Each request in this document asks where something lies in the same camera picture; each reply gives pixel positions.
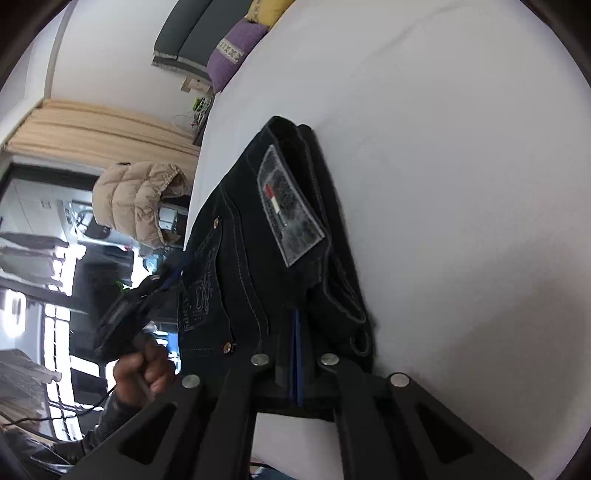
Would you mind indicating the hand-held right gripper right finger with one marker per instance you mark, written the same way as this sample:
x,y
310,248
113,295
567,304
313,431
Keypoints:
x,y
360,415

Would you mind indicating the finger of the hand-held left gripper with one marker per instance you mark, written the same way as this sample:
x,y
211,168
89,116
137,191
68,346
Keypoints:
x,y
178,272

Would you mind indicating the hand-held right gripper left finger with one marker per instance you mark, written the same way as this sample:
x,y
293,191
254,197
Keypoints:
x,y
231,415

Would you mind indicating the black denim pants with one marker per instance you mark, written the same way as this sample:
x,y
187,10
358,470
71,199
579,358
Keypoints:
x,y
249,258

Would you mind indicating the person's left hand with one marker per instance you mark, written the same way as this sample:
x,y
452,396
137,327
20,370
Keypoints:
x,y
143,367

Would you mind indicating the glass sliding door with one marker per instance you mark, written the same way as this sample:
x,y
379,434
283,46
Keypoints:
x,y
55,295

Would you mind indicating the beige puffer jacket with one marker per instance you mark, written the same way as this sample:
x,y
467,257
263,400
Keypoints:
x,y
134,198

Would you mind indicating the beige curtain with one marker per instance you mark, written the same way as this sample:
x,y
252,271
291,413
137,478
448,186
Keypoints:
x,y
101,134

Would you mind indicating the purple pillow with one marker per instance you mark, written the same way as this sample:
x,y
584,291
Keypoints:
x,y
235,53

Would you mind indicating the grey upholstered headboard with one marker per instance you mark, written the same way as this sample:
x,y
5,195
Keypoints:
x,y
184,41

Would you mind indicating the bed with white sheet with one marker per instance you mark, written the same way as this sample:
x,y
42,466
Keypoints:
x,y
461,184

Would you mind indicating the yellow pillow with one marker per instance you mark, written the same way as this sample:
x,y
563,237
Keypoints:
x,y
268,9

